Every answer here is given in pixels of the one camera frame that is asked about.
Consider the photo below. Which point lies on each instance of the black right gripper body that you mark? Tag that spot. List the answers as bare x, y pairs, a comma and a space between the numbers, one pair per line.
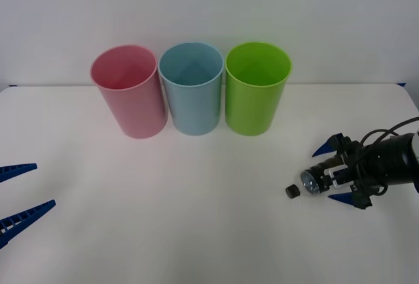
371, 179

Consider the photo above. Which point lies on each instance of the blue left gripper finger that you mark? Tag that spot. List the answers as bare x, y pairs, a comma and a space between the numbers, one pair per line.
23, 220
16, 171

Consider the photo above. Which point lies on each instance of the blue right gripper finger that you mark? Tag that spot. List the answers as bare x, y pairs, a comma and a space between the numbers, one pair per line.
330, 145
347, 199

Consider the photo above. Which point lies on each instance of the clear bottle with black cap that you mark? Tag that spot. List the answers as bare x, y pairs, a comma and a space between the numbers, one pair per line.
309, 184

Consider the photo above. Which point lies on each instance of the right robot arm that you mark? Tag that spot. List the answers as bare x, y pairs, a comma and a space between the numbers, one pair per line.
399, 156

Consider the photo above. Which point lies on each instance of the green plastic bin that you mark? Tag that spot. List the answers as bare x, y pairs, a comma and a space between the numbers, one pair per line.
252, 110

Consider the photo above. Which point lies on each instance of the pink plastic bin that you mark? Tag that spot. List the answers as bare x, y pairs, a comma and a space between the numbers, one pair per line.
137, 114

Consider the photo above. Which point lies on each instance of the pale blue plastic bin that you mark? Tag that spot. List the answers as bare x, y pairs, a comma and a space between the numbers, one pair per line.
193, 110

